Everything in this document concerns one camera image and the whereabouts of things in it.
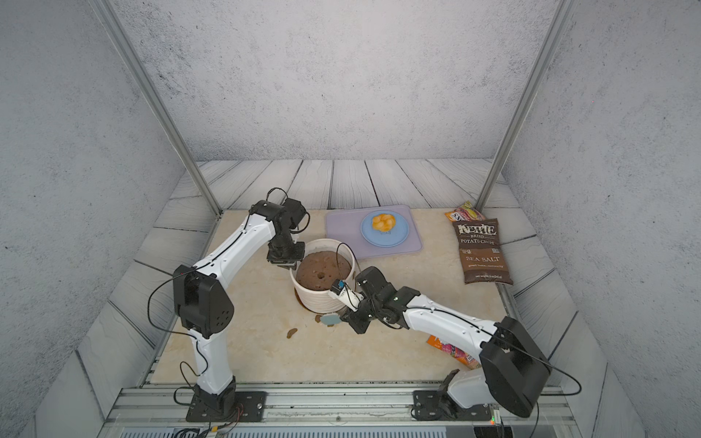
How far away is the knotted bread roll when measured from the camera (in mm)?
1133

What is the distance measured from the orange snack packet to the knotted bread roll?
246 millimetres

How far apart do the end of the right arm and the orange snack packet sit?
0.64 metres

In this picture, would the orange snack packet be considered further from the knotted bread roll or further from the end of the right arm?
the end of the right arm

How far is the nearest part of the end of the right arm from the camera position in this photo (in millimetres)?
699
